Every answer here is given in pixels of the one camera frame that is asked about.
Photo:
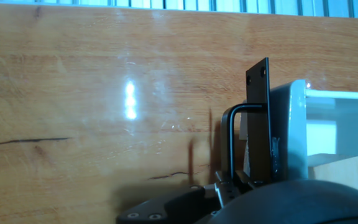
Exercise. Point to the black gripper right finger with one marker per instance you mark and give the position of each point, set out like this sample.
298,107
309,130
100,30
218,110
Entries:
258,183

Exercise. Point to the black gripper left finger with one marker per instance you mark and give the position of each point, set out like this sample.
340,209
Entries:
172,205

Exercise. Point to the small wooden cube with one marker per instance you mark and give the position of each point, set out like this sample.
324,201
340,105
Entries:
337,171

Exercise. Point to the glossy wooden board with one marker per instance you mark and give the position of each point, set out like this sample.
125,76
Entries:
104,77

